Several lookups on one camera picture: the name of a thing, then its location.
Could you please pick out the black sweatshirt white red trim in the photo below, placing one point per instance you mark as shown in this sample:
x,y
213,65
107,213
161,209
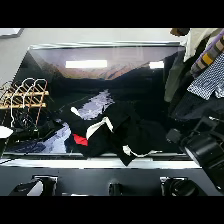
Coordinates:
x,y
116,133

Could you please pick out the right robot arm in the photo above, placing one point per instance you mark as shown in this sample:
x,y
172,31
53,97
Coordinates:
x,y
203,150

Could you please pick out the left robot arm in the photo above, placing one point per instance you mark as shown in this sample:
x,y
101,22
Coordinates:
x,y
30,132

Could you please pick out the dark green garment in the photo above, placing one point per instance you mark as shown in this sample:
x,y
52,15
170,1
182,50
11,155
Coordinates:
x,y
175,77

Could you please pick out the black garment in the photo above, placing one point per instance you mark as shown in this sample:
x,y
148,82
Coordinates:
x,y
193,107

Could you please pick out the striped garment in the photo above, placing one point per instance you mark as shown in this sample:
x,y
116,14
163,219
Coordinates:
x,y
208,57

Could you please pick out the silver frame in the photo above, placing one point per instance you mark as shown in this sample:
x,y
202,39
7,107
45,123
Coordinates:
x,y
100,163

